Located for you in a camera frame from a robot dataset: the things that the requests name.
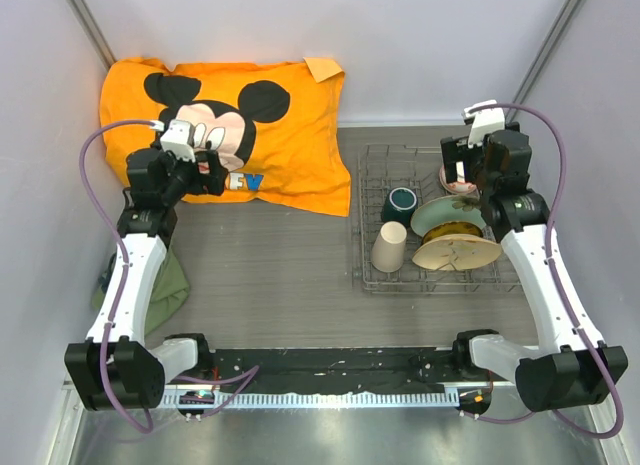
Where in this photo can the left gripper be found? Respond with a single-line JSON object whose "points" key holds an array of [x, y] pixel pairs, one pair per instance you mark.
{"points": [[211, 183]]}

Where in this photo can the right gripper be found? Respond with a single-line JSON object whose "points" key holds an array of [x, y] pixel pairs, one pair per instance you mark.
{"points": [[456, 150]]}

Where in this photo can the light green flower plate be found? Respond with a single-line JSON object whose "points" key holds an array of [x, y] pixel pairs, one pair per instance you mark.
{"points": [[446, 209]]}

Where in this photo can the yellow brown patterned plate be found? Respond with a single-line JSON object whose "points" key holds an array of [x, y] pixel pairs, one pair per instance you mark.
{"points": [[452, 228]]}

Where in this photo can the grey wire dish rack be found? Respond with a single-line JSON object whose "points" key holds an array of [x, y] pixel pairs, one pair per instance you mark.
{"points": [[383, 167]]}

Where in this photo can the cream bird plate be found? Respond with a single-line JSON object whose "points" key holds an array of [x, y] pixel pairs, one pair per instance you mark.
{"points": [[457, 252]]}

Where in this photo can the beige tumbler cup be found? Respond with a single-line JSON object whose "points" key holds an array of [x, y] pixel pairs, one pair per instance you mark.
{"points": [[388, 251]]}

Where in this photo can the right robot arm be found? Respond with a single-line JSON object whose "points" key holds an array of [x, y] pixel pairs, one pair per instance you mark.
{"points": [[569, 366]]}

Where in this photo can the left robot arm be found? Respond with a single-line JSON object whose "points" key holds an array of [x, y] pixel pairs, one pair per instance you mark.
{"points": [[113, 361]]}

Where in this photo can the red white bowl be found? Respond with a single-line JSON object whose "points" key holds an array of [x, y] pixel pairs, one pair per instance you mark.
{"points": [[459, 186]]}

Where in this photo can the orange Mickey Mouse cloth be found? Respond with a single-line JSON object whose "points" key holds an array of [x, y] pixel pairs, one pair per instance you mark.
{"points": [[273, 126]]}

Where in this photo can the dark green mug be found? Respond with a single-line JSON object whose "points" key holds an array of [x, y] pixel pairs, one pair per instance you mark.
{"points": [[399, 206]]}

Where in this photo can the green cloth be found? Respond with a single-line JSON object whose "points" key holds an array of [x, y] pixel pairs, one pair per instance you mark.
{"points": [[169, 292]]}

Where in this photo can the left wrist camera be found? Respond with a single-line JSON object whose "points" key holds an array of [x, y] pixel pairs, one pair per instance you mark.
{"points": [[178, 140]]}

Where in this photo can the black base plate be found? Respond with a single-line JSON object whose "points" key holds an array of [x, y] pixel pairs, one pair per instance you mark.
{"points": [[338, 371]]}

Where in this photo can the white slotted cable duct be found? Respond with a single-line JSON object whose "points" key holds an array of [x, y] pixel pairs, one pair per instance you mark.
{"points": [[179, 399]]}

